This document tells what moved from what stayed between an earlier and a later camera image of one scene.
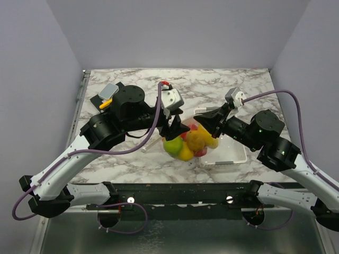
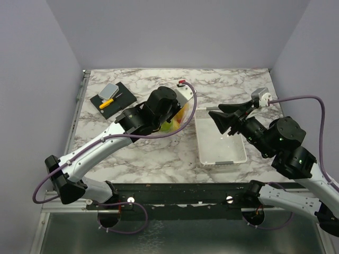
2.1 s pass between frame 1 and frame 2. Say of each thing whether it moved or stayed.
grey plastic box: stayed
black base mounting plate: stayed
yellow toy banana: moved
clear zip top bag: moved
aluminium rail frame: stayed
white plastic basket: stayed
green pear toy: moved
